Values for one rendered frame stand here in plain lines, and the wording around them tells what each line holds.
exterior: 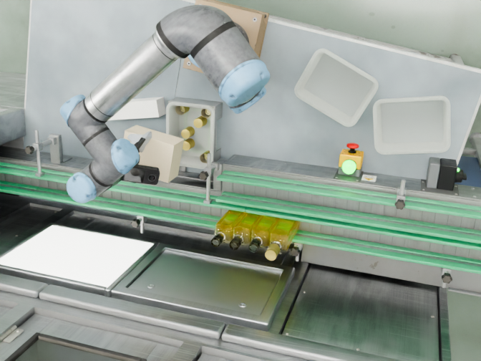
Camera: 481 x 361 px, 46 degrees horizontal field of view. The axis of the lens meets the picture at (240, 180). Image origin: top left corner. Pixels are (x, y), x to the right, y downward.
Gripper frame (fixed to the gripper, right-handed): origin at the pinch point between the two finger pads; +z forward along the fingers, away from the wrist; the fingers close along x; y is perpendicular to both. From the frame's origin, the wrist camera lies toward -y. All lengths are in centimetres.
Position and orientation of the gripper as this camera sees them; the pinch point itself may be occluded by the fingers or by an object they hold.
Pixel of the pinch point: (149, 155)
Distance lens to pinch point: 173.1
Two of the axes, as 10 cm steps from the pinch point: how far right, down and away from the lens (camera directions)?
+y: -9.3, -2.9, 2.2
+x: -2.0, 9.1, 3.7
